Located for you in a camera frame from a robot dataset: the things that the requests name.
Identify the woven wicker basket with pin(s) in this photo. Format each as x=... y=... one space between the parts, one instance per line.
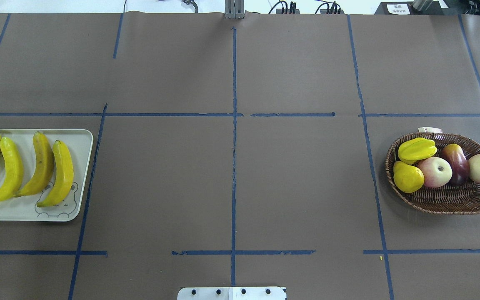
x=445 y=200

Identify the white bear tray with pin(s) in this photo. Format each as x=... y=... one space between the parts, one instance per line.
x=79 y=142

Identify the yellow starfruit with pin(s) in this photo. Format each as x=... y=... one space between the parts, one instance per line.
x=415 y=150

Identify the yellow pear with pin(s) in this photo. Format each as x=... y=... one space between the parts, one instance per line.
x=407 y=178

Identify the pink red apple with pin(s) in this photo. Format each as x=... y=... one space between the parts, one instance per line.
x=437 y=172

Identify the aluminium frame post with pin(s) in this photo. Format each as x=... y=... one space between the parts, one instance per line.
x=234 y=9

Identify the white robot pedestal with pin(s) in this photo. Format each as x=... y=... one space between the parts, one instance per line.
x=233 y=293

